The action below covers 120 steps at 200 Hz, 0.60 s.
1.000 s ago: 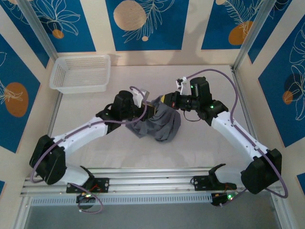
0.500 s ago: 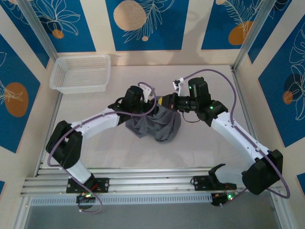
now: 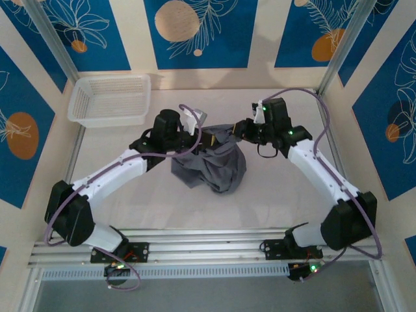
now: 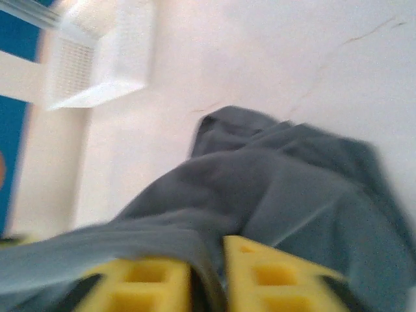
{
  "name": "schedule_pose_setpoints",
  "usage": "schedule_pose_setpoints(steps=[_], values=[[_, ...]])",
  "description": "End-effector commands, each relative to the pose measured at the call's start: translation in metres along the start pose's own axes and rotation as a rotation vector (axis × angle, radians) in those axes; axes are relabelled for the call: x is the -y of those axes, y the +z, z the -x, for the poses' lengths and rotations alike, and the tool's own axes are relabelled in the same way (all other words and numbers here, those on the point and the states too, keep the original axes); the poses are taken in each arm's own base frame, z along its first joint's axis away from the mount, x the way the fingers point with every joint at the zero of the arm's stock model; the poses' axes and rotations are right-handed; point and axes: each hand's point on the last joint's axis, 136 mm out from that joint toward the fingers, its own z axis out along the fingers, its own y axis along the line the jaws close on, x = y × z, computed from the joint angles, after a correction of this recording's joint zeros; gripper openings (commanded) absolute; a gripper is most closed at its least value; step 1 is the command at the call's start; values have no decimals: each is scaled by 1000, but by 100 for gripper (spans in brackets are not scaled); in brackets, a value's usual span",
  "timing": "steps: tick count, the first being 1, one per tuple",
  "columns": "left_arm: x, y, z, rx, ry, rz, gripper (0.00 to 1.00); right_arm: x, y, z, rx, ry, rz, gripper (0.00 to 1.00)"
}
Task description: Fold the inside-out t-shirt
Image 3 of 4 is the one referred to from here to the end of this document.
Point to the grey t-shirt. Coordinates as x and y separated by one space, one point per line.
214 165

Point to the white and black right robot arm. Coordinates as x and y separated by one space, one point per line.
325 175

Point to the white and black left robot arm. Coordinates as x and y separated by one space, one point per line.
107 175

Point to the white plastic mesh basket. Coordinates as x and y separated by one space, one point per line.
107 97

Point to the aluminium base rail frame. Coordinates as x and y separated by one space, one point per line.
201 247

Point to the aluminium corner post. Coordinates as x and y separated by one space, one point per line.
52 35
344 42

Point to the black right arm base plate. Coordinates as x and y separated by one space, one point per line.
274 248

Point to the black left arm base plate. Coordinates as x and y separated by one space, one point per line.
139 252

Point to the aluminium lower frame rail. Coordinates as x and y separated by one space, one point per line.
29 292
378 292

